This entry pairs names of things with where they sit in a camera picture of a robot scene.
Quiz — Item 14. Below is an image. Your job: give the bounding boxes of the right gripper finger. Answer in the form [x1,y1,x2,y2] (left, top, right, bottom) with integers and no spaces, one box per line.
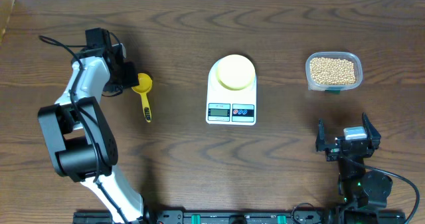
[315,119,331,152]
[362,112,381,150]

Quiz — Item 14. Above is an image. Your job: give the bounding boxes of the yellow measuring scoop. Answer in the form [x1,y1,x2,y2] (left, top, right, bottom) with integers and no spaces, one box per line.
[131,72,153,123]

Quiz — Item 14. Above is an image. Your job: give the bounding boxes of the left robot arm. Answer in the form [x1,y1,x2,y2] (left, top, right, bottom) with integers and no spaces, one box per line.
[38,43,157,223]

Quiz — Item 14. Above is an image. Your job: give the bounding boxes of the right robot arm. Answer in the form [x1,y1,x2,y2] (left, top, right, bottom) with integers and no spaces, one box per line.
[315,114,406,223]

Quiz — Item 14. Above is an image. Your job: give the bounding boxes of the white digital kitchen scale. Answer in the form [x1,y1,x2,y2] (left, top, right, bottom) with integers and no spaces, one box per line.
[205,61,257,126]

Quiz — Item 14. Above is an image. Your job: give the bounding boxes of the pale yellow bowl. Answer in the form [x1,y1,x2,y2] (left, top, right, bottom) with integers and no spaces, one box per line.
[216,55,256,91]

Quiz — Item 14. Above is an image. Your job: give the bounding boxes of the clear plastic container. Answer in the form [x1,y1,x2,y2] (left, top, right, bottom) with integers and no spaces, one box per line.
[305,51,363,92]

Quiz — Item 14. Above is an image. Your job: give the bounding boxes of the soybeans in container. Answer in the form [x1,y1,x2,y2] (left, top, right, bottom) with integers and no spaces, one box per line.
[309,57,356,85]

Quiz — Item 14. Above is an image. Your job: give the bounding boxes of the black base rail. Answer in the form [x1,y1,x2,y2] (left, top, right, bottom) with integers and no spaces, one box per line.
[72,209,406,224]

